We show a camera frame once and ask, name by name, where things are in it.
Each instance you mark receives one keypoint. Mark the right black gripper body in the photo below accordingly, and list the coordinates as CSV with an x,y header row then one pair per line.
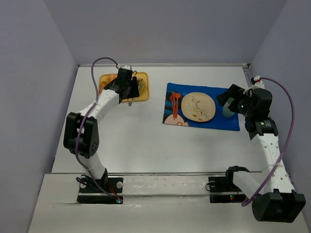
x,y
233,96

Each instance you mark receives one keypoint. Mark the metal rail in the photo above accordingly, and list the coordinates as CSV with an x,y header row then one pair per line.
x,y
243,65
166,173

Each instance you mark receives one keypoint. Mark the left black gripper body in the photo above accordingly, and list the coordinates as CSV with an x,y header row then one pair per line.
x,y
132,91

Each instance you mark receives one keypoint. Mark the metal rail back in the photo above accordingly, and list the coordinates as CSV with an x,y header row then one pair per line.
x,y
243,65

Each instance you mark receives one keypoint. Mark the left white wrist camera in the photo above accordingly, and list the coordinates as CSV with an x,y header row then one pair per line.
x,y
128,67

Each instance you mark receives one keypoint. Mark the round bun top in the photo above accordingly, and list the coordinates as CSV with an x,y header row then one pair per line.
x,y
111,77

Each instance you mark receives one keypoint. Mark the orange knife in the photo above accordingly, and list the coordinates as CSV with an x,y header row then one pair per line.
x,y
176,104

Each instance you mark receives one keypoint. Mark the round bun left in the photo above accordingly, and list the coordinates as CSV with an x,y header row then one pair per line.
x,y
102,85

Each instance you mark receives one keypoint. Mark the orange spoon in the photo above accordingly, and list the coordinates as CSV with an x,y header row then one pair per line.
x,y
178,96

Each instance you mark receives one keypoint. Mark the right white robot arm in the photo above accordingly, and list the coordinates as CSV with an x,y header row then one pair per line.
x,y
275,198

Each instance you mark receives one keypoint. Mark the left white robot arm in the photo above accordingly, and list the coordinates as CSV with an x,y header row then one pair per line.
x,y
81,135

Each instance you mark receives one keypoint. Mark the seeded bread slice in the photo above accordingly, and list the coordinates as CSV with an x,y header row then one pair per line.
x,y
141,85

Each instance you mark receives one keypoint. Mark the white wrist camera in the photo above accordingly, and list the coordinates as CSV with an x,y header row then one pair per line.
x,y
256,83
128,67

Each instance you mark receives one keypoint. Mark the metal tongs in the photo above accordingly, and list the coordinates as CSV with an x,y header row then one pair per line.
x,y
130,103

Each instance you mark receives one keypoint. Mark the beige decorated plate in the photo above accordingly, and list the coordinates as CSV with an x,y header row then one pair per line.
x,y
198,107

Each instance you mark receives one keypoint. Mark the yellow tray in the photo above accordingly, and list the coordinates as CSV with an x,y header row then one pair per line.
x,y
143,96

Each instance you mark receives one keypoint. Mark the metal rail front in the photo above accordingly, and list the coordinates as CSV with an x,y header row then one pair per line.
x,y
166,173

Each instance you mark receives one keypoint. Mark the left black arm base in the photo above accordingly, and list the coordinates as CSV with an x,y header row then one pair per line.
x,y
89,193

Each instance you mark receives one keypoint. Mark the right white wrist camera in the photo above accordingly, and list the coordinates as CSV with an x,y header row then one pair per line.
x,y
256,83

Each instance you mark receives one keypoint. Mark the round bun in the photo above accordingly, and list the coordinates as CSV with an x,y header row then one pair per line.
x,y
111,77
102,85

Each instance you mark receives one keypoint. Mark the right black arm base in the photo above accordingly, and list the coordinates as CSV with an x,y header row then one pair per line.
x,y
222,192

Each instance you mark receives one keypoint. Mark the green cup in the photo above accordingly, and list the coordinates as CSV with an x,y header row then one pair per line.
x,y
228,112

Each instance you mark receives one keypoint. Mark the blue placemat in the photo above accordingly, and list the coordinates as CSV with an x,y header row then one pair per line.
x,y
219,122

